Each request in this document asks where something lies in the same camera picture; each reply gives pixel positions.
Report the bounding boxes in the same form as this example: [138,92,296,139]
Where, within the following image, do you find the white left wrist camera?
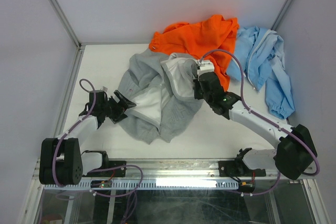
[94,86,108,94]

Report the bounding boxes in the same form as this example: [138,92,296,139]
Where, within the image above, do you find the right aluminium corner post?
[270,0,309,31]

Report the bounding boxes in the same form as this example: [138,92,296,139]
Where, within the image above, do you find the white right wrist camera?
[196,60,214,76]

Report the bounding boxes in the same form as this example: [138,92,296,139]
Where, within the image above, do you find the aluminium corner post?
[48,0,81,49]
[270,0,309,31]

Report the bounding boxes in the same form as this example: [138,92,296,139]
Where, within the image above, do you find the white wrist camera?
[196,60,214,76]
[94,86,108,94]

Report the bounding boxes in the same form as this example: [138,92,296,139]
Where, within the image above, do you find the orange jacket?
[149,15,239,91]

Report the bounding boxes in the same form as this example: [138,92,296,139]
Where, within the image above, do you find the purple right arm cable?
[201,49,321,197]

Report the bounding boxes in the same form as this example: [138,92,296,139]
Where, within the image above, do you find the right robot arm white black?
[194,72,317,180]

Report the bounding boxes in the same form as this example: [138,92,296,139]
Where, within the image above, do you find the slotted cable duct with light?
[44,177,239,191]

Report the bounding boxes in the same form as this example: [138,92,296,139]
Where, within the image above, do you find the grey zip hoodie jacket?
[118,50,203,144]

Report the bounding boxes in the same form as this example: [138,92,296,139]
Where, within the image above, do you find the left aluminium corner post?
[48,0,81,49]

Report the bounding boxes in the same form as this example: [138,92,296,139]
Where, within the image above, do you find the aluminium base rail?
[33,157,314,180]

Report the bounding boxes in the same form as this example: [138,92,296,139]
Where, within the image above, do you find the light blue jacket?
[234,26,295,120]

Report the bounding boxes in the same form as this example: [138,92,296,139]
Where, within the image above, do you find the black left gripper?
[101,90,135,123]

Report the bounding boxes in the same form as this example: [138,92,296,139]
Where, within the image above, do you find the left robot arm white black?
[39,90,136,186]

